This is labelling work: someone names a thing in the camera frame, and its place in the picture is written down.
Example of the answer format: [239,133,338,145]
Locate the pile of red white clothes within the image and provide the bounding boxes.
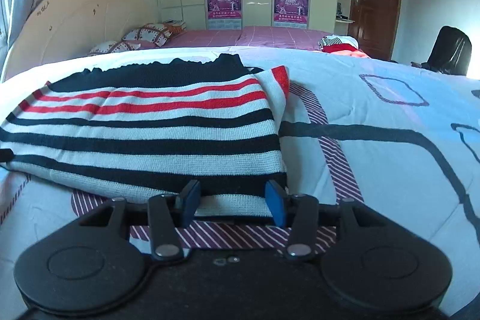
[318,35,373,59]

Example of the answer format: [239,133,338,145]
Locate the patterned bed blanket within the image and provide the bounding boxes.
[0,46,480,320]

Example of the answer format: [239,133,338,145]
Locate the striped knit sweater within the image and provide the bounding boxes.
[0,54,290,219]

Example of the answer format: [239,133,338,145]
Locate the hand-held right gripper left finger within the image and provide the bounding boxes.
[80,179,202,262]

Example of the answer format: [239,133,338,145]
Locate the patterned pink pillow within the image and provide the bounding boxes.
[88,40,142,57]

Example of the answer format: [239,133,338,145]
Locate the pink checked bed sheet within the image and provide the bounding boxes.
[148,25,338,51]

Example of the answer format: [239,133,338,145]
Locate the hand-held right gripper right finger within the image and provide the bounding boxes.
[265,179,380,262]

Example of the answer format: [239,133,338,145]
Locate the black chair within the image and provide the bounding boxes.
[412,25,472,77]

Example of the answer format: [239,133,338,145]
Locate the purple wall poster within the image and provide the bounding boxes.
[274,0,310,25]
[206,0,242,21]

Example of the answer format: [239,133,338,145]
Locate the patterned brown pillow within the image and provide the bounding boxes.
[122,22,176,46]

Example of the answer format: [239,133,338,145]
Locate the cream wooden headboard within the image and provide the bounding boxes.
[0,0,159,82]

